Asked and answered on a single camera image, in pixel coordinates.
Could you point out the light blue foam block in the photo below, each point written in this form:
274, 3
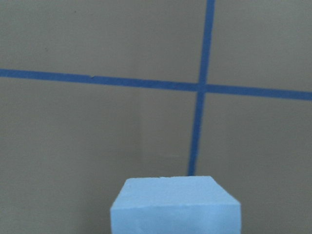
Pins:
175, 205

